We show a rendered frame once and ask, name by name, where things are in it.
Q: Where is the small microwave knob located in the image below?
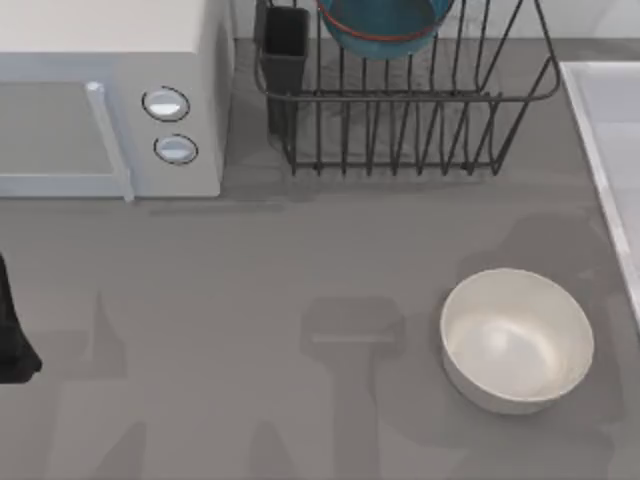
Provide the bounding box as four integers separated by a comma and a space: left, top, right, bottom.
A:
152, 133, 200, 166

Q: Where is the black cutlery holder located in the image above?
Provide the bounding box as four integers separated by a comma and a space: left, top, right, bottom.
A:
253, 0, 311, 135

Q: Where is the large microwave knob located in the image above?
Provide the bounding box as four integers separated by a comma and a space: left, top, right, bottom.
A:
141, 85, 192, 123

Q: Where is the white bowl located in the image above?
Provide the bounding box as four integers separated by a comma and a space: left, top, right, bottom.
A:
438, 268, 596, 416

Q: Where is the blue bowl with red rim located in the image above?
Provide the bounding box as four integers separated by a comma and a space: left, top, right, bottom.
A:
314, 0, 457, 59

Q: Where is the pale microwave oven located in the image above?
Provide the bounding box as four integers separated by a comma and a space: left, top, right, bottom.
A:
0, 0, 236, 201

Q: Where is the microwave door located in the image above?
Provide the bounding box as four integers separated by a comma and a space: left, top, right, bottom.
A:
0, 60, 132, 200

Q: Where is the black wire dish rack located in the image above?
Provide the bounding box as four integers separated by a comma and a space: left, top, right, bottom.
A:
252, 0, 561, 178

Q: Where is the microwave door handle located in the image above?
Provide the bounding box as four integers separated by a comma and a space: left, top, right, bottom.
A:
84, 81, 136, 204

